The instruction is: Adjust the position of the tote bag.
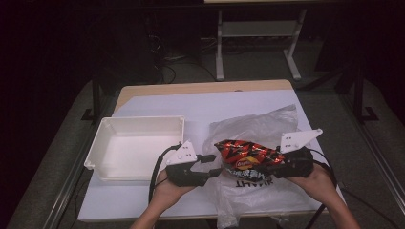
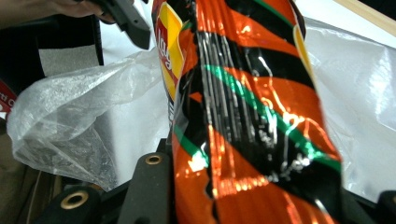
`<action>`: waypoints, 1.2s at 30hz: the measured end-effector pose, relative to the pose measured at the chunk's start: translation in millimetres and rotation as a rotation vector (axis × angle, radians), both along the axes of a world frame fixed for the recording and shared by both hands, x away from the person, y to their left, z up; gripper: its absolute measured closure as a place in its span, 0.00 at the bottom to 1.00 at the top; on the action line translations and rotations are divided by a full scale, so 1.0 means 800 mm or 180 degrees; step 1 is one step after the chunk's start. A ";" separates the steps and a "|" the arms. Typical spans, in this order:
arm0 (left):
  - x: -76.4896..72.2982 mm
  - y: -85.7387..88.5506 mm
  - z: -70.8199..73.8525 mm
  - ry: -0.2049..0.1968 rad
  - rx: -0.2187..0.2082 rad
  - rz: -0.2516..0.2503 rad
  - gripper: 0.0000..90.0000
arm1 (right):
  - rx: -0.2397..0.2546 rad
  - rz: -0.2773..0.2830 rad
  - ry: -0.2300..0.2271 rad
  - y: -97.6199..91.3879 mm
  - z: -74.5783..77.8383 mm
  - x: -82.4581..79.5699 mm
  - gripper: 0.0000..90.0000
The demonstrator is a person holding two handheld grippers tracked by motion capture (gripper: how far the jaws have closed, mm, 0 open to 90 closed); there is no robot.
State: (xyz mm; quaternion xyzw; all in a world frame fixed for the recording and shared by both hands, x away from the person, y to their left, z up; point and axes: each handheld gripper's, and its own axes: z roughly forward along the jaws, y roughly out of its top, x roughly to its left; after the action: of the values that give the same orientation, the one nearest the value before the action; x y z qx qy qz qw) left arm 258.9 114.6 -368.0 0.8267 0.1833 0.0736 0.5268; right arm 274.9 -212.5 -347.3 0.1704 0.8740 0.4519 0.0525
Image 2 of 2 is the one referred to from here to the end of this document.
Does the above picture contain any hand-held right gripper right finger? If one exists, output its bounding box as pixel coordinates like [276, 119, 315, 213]
[340, 186, 376, 224]

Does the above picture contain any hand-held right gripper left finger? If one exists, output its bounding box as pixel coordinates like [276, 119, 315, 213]
[157, 138, 176, 188]

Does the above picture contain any orange and black chip bag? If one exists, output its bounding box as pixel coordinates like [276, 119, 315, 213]
[151, 0, 344, 224]

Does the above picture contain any translucent white plastic bag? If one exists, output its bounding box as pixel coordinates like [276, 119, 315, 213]
[7, 18, 396, 203]

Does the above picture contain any black and grey cloth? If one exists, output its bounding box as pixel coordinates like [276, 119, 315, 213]
[0, 14, 105, 96]

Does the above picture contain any red printed packet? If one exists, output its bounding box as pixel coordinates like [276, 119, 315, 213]
[0, 78, 19, 120]

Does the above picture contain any light wooden strip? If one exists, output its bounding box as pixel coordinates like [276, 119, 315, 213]
[332, 0, 396, 37]

